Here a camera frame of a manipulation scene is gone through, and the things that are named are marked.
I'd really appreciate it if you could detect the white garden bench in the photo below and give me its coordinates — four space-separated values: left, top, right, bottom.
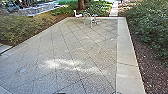
72 9 84 19

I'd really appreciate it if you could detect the green garden bush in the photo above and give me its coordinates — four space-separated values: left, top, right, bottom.
120 0 168 64

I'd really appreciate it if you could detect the large garden tree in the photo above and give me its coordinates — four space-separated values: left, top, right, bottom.
77 0 86 10

